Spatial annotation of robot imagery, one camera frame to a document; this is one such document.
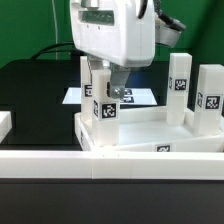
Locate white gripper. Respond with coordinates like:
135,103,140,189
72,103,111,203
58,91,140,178
70,0,155,99

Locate fiducial marker sheet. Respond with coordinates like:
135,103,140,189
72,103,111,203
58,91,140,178
62,87,157,106

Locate black cable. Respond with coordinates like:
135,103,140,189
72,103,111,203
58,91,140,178
30,41,86,61

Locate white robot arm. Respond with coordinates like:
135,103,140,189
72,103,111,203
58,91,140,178
70,0,186,98

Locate white thin cable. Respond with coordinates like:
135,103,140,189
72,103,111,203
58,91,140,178
51,0,59,61

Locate white front fence bar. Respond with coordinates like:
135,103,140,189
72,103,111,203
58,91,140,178
0,150,224,180

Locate white left fence block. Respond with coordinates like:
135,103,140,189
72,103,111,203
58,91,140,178
0,111,12,144

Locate white desk tabletop tray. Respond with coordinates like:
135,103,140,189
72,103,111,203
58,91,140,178
75,106,224,153

